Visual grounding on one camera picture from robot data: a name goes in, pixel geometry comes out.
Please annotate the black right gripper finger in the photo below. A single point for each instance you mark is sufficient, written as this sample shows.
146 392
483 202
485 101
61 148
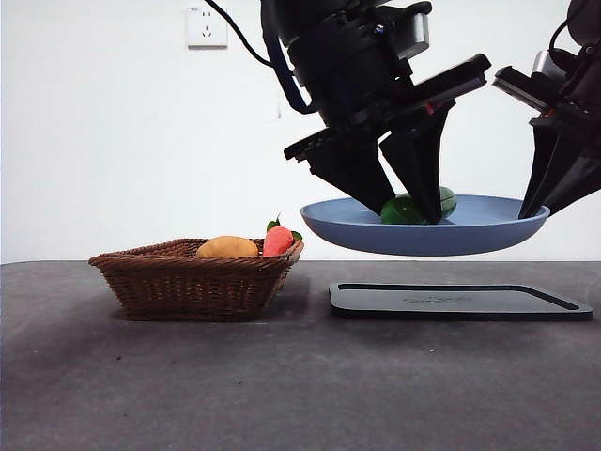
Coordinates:
580 174
544 160

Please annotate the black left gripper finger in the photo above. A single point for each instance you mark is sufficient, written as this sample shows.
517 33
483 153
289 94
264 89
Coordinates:
352 171
420 164

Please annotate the green chili pepper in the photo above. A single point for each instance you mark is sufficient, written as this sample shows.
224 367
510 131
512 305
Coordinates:
399 211

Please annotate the light blue plate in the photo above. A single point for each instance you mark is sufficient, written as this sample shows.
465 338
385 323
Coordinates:
422 240

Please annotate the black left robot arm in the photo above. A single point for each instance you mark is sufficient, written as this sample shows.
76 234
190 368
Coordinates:
343 56

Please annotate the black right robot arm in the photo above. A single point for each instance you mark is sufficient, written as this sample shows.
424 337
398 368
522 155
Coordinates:
584 28

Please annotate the orange carrot with green leaves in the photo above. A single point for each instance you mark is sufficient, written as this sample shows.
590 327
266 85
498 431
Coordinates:
277 240

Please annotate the black flat board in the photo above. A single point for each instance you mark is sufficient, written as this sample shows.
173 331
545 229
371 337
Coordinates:
375 305

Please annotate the yellow-brown potato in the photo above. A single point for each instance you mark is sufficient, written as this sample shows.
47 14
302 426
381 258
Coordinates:
227 247

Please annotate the brown wicker basket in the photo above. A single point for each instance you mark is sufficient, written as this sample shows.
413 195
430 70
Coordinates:
188 286

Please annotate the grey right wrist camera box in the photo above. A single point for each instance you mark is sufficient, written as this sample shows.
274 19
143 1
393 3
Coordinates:
547 63

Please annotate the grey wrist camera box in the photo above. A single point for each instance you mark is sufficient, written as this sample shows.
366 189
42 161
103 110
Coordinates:
415 33
547 63

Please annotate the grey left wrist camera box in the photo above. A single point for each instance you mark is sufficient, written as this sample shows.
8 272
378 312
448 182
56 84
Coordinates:
415 33

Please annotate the white wall socket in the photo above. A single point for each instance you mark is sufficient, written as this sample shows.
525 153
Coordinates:
207 27

